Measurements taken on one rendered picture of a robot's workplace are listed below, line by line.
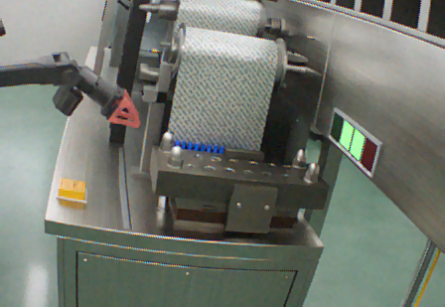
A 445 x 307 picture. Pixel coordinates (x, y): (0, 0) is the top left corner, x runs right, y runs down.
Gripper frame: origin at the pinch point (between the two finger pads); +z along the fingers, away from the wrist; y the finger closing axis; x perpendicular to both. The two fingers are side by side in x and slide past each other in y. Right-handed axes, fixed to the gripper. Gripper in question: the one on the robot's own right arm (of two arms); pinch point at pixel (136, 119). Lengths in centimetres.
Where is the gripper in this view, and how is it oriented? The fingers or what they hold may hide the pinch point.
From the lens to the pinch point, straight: 136.7
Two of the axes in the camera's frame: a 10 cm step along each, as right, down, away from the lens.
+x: 6.5, -7.5, -1.3
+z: 7.4, 5.8, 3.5
